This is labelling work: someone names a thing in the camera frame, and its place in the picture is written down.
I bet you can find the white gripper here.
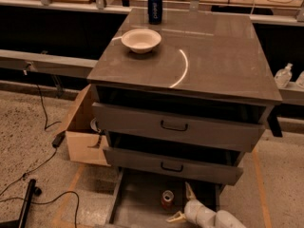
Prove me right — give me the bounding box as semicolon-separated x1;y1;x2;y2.
166;182;217;228

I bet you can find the orange soda can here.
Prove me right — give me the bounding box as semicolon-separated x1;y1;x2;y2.
161;190;175;209

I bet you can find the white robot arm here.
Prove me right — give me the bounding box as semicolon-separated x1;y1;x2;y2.
166;182;246;228

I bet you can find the grey open bottom drawer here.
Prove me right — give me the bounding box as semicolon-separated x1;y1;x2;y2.
104;169;219;228

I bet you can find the grey middle drawer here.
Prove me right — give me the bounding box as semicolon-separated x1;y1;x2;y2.
104;146;243;185

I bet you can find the grey top drawer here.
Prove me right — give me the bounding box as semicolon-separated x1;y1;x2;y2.
92;103;264;152

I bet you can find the grey drawer cabinet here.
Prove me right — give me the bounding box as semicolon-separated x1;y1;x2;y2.
86;7;284;186

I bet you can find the blue pepsi can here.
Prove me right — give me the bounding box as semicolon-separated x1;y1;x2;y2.
148;0;162;24

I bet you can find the cardboard box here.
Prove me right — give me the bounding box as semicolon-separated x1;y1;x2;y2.
57;85;108;166

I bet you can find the black stand base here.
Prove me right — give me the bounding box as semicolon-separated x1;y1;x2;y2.
0;179;41;228

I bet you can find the white bowl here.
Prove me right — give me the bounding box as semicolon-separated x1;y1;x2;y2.
122;28;162;54

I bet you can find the black power adapter cable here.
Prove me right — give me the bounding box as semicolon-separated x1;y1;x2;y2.
0;64;67;197

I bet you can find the black floor cable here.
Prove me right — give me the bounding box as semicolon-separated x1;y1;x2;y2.
0;190;81;228

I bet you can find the grey metal rail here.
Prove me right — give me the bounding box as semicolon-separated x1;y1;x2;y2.
0;49;97;78

